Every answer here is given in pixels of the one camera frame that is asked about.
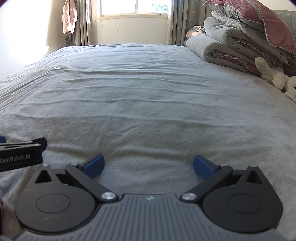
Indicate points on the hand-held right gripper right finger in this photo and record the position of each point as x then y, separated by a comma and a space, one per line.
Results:
203, 165

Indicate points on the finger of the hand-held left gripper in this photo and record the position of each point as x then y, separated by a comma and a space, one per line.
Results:
34, 141
2, 139

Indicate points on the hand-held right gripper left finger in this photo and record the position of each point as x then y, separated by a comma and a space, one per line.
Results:
94, 165

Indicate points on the bed with grey sheet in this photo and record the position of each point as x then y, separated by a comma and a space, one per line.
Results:
138, 104

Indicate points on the dark hanging bag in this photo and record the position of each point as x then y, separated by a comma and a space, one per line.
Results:
68, 39

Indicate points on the white teddy bear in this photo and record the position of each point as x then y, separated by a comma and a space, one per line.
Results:
275, 77

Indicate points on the grey rolled blanket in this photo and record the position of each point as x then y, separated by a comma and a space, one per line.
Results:
201, 46

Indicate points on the grey folded quilt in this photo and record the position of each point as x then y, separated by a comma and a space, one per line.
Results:
231, 39

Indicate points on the pink hanging garment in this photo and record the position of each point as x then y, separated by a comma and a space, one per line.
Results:
69, 16

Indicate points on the grey star-patterned curtain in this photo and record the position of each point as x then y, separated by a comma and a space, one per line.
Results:
83, 20
182, 16

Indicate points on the small bundled cloth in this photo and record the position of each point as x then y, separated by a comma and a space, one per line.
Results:
195, 32

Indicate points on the light grey pillow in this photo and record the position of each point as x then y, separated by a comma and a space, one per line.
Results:
231, 22

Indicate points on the pink velvet pillow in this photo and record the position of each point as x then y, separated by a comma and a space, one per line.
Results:
254, 11

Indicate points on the grey quilted headboard cover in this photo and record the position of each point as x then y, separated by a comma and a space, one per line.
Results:
286, 18

